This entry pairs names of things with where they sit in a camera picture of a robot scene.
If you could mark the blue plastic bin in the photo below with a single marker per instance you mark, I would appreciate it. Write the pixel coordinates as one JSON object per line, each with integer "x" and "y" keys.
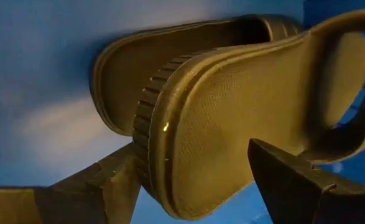
{"x": 30, "y": 46}

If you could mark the tan rubber slide sandal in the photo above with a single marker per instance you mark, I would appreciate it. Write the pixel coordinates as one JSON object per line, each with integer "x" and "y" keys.
{"x": 123, "y": 77}
{"x": 225, "y": 124}

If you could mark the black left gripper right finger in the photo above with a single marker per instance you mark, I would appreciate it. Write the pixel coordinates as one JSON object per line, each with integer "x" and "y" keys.
{"x": 294, "y": 193}

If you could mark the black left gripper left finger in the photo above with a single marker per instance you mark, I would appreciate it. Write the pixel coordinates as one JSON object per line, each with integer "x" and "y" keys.
{"x": 85, "y": 199}

